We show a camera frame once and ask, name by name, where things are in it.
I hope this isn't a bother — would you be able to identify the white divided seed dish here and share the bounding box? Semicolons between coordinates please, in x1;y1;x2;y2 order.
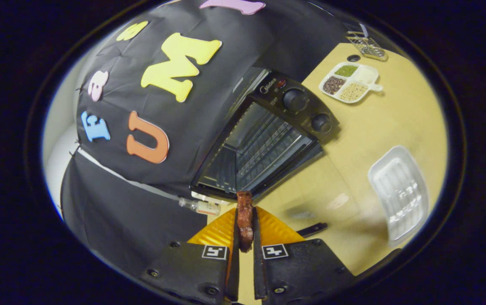
319;63;383;104

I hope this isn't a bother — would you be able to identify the black backdrop cloth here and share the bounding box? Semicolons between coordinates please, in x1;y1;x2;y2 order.
61;0;353;276

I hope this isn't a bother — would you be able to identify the white plastic tray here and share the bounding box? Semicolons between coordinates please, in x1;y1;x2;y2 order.
368;145;430;248

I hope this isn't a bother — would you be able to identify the brown steak piece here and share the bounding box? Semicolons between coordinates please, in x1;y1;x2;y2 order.
236;191;255;253

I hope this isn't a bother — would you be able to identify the black toaster oven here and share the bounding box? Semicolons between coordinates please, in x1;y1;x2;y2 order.
189;67;341;202

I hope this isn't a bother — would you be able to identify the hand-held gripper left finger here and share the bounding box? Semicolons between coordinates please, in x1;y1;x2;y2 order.
139;208;240;304

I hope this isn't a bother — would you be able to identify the small black bar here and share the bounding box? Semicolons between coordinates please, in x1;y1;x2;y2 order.
296;222;329;238

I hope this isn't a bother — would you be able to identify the small clear bottle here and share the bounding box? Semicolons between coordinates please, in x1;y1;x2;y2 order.
178;197;221;216

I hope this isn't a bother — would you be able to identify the metal wire basket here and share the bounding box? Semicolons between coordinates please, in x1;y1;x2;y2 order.
345;30;388;62

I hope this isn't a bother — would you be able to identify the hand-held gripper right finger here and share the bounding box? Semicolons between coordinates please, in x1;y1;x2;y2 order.
252;206;355;304

